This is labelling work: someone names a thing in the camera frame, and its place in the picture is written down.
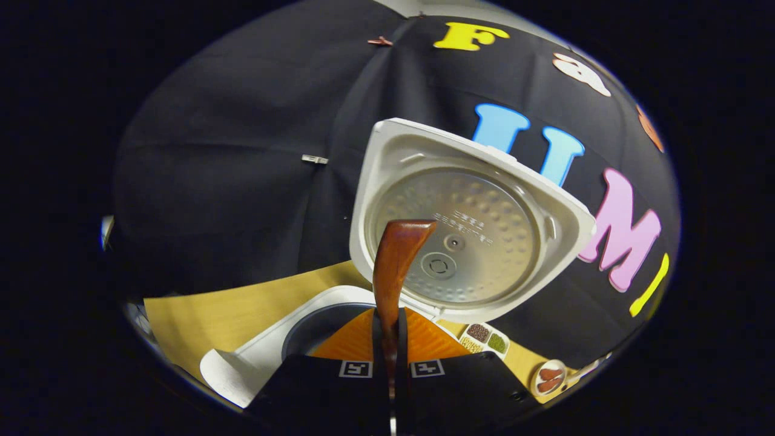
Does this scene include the white divided dish of beans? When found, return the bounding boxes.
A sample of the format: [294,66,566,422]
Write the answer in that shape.
[458,322,510,360]

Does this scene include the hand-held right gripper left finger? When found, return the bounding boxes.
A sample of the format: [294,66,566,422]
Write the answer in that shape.
[244,308,391,436]

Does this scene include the white round plate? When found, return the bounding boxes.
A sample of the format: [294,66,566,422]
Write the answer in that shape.
[530,359,568,397]

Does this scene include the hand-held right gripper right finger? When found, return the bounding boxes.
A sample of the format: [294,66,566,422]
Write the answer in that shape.
[397,306,543,436]

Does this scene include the brown wooden spoon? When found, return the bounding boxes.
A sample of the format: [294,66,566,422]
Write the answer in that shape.
[372,219,438,397]

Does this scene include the white rice cooker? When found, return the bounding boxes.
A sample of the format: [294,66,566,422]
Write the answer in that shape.
[200,117,597,409]

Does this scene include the black backdrop cloth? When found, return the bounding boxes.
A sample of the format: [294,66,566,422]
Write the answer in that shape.
[112,0,682,370]

